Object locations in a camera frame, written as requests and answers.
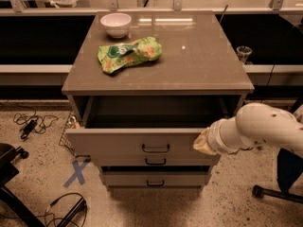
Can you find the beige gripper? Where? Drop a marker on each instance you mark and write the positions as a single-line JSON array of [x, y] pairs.
[[215, 138]]

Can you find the grey top drawer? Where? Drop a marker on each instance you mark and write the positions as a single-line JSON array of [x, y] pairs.
[[120, 125]]

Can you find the grey drawer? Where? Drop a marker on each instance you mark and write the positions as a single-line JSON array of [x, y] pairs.
[[164, 179], [191, 160], [120, 125]]

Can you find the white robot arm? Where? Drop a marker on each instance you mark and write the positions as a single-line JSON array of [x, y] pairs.
[[227, 136]]

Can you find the grey drawer cabinet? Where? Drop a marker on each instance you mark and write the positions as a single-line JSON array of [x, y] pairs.
[[197, 60]]

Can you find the grey bottom drawer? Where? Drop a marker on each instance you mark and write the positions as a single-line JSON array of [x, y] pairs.
[[164, 179]]

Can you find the grey middle drawer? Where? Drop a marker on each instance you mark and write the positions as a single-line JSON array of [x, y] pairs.
[[191, 160]]

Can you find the clear glass cup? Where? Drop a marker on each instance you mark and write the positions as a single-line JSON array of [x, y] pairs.
[[243, 52]]

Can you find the green snack bag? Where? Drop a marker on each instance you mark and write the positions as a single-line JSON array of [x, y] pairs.
[[115, 57]]

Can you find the white bowl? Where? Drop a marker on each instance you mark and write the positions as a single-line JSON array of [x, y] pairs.
[[116, 25]]

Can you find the black top drawer handle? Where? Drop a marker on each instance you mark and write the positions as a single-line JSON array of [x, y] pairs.
[[148, 149]]

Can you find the wire basket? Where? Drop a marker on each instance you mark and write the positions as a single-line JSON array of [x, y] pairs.
[[70, 124]]

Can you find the black power adapter with cable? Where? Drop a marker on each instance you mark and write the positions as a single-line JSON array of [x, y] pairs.
[[31, 122]]

